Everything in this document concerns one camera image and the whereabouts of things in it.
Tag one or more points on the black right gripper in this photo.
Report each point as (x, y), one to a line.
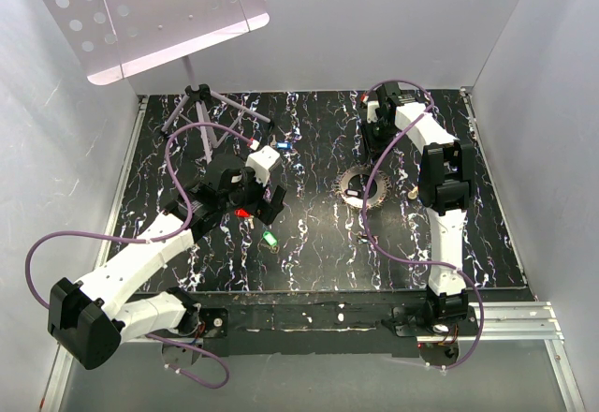
(373, 149)

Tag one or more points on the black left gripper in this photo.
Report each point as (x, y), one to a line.
(267, 210)

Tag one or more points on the key with green tag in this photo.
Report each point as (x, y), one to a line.
(270, 242)

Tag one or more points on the key with red tag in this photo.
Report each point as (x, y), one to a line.
(247, 217)

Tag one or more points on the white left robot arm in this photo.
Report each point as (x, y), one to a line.
(91, 317)

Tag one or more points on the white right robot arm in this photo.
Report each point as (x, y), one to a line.
(445, 187)

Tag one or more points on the key with blue tag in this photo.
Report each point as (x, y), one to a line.
(280, 145)

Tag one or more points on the white perforated music stand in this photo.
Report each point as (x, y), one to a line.
(118, 39)

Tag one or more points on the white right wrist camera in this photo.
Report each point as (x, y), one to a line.
(371, 110)

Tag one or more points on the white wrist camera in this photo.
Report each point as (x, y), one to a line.
(371, 110)
(263, 162)

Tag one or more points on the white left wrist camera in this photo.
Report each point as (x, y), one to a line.
(263, 162)

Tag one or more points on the aluminium front rail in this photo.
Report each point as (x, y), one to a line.
(515, 361)

